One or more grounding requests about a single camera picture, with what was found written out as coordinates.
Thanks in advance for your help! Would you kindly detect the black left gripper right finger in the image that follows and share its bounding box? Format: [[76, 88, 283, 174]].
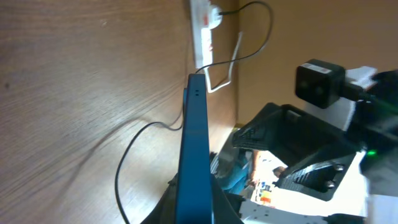
[[211, 174, 244, 224]]

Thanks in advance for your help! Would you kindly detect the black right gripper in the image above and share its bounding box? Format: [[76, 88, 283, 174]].
[[232, 103, 359, 202]]

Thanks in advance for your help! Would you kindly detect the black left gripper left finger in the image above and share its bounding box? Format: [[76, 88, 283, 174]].
[[141, 175, 178, 224]]

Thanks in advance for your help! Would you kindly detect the blue Galaxy smartphone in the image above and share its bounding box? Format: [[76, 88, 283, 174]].
[[174, 74, 213, 224]]

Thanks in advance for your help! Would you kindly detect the black charging cable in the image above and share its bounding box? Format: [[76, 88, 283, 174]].
[[114, 1, 274, 224]]

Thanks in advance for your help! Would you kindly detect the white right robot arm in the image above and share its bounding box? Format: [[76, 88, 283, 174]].
[[232, 67, 397, 202]]

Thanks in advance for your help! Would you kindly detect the white USB charger plug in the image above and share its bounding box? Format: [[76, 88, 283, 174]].
[[200, 4, 223, 29]]

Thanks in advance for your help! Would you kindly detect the white power strip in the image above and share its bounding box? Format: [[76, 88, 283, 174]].
[[190, 0, 213, 68]]

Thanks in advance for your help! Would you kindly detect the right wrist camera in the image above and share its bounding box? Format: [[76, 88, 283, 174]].
[[295, 59, 368, 109]]

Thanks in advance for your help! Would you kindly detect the white power strip cord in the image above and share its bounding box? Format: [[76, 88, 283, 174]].
[[203, 30, 244, 94]]

